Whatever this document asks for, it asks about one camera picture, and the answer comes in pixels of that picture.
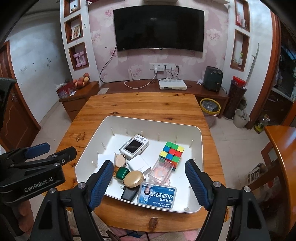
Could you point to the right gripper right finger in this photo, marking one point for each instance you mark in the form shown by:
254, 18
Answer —
200, 183

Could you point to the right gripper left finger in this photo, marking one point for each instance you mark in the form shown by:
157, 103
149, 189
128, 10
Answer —
98, 183

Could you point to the green small case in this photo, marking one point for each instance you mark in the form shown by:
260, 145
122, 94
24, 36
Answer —
121, 173

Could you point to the black car key fob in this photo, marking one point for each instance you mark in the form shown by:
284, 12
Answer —
129, 194

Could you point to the gold round compact case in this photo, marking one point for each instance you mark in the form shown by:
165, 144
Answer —
133, 179

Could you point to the blue dental floss box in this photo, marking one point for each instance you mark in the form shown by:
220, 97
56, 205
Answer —
156, 196

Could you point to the colourful rubik's cube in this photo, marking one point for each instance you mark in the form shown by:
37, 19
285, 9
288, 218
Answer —
171, 153

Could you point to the clear plastic box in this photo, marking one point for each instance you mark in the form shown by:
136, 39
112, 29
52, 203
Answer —
161, 172

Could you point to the white bottle-shaped plastic piece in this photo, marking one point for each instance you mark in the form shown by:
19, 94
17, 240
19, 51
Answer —
139, 164

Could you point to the white handheld game console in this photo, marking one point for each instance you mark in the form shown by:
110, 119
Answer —
134, 147

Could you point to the person's hand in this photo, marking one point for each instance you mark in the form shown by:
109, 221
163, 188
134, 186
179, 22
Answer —
25, 217

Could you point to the white storage tray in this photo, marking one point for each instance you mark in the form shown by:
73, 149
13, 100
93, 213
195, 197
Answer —
114, 131

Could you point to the cardboard printed box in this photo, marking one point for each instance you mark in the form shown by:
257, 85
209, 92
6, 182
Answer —
255, 174

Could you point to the yellow-rimmed trash bin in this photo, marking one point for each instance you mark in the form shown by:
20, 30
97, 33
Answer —
210, 109

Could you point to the white bucket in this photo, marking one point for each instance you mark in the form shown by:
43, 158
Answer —
241, 118

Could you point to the yellow oil bottle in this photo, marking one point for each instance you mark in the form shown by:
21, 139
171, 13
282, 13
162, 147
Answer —
261, 123

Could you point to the small wooden side cabinet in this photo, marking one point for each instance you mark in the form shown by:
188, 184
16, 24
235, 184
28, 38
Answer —
74, 104

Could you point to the red gift box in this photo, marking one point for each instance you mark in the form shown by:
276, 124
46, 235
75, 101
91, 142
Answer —
65, 89

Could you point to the dark woven tall basket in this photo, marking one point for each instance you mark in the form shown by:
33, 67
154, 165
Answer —
236, 92

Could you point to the peach fruit ornament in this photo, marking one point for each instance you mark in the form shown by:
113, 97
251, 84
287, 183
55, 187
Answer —
82, 81

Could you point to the white set-top box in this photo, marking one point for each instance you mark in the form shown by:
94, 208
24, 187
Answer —
173, 84

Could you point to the dark green air fryer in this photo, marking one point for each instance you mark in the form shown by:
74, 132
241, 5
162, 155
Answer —
212, 79

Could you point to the pink items in niche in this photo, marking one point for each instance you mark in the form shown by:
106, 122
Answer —
80, 59

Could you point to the black television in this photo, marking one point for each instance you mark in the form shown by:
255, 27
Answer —
159, 27

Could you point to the white wall power strip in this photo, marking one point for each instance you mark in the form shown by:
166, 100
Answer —
162, 66

